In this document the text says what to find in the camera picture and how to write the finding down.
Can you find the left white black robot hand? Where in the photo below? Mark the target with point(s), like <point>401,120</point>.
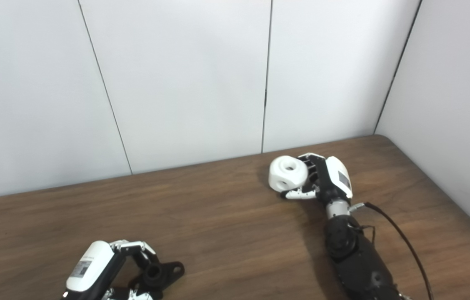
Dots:
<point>89,266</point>

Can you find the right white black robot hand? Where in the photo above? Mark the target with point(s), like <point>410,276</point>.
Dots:
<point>337,179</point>

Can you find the white plastic block with holes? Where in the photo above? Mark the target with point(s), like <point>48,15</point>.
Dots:
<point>287,177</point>

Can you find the black flanged holder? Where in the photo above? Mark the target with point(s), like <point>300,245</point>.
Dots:
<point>164,273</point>

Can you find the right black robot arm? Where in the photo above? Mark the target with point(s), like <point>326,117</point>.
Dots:
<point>356,262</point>

